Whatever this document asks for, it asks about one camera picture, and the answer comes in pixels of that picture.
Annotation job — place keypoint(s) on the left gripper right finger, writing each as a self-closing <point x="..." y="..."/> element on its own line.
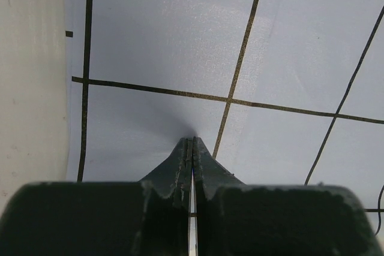
<point x="234" y="218"/>

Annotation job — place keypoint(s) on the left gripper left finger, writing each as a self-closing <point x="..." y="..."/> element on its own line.
<point x="146" y="217"/>

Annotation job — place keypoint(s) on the blue checkered cloth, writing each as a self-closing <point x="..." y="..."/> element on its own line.
<point x="280" y="91"/>

